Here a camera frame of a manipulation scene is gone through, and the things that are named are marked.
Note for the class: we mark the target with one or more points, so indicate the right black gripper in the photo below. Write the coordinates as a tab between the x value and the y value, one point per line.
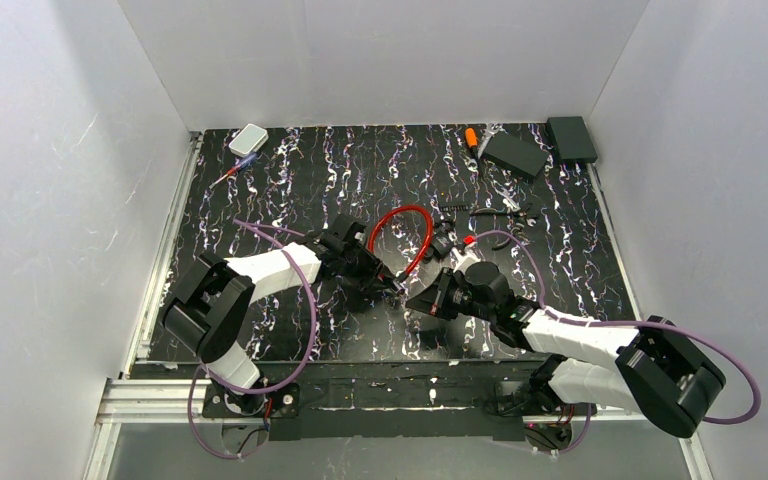
434	299

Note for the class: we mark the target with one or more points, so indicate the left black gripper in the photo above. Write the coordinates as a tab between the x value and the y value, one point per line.
371	270

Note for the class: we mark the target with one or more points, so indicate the red cable lock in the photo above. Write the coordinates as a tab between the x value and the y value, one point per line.
401	231

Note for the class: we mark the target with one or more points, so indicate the black padlock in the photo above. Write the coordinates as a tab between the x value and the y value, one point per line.
441	244

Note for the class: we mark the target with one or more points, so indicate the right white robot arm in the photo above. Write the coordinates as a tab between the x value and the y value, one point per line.
645	367

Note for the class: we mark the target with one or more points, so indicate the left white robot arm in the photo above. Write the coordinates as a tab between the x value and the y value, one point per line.
206	309

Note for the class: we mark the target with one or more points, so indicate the black comb strip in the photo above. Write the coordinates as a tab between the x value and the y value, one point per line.
459	207

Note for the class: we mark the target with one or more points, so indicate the small metal pliers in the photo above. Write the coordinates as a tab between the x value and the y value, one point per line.
509	202

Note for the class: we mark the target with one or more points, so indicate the red blue pen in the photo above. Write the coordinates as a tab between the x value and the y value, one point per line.
240	165

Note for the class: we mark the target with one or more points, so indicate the black flat box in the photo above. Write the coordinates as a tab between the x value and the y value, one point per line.
524	159

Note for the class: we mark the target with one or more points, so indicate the white rectangular box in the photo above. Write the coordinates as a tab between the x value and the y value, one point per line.
248	140

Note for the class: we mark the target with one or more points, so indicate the black box in corner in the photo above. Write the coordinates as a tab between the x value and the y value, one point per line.
571	140

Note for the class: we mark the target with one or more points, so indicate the orange-handled screwdriver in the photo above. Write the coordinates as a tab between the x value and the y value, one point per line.
472	143

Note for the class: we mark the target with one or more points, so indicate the aluminium frame rail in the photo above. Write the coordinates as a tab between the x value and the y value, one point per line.
105	435

